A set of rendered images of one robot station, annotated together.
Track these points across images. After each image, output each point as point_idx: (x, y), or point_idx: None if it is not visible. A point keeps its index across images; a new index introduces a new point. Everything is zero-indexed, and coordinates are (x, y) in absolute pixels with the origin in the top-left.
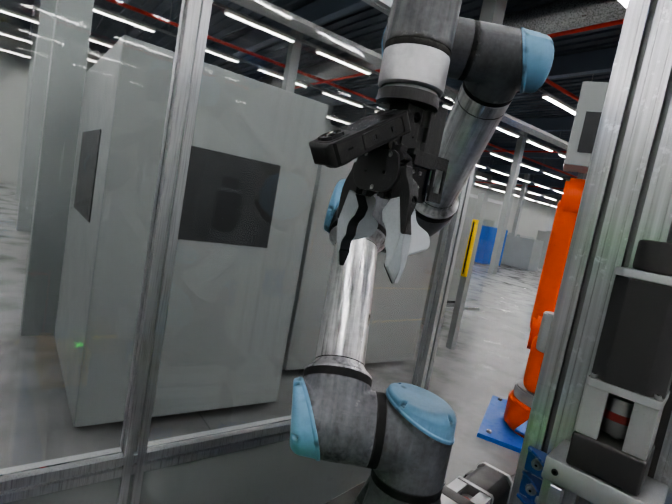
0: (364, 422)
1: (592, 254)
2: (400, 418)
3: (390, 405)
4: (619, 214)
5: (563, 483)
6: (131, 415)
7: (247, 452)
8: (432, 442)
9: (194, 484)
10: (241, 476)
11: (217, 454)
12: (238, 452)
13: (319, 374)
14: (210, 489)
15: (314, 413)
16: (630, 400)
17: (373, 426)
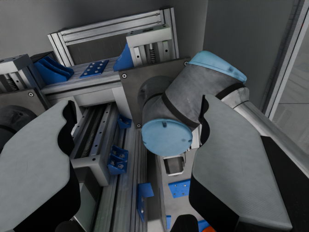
0: (175, 95)
1: None
2: (163, 117)
3: (174, 118)
4: None
5: (89, 157)
6: None
7: (271, 69)
8: (144, 124)
9: (274, 31)
10: (262, 63)
11: (279, 48)
12: (274, 63)
13: (224, 87)
14: (266, 42)
15: (200, 66)
16: None
17: (170, 99)
